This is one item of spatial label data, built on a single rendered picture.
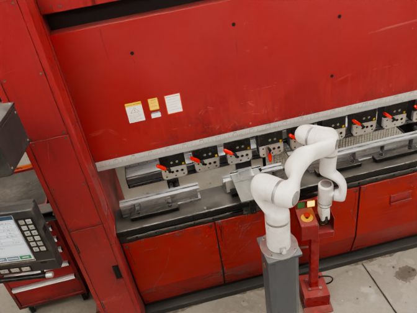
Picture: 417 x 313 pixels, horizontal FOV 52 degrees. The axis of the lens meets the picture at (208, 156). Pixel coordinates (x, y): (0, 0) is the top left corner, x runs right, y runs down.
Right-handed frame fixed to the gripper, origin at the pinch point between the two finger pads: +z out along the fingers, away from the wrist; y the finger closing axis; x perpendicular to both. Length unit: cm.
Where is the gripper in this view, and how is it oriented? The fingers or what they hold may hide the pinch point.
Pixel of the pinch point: (323, 220)
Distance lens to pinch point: 274.5
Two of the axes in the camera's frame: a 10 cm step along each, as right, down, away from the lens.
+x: 9.9, -1.5, -0.1
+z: 1.3, 7.5, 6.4
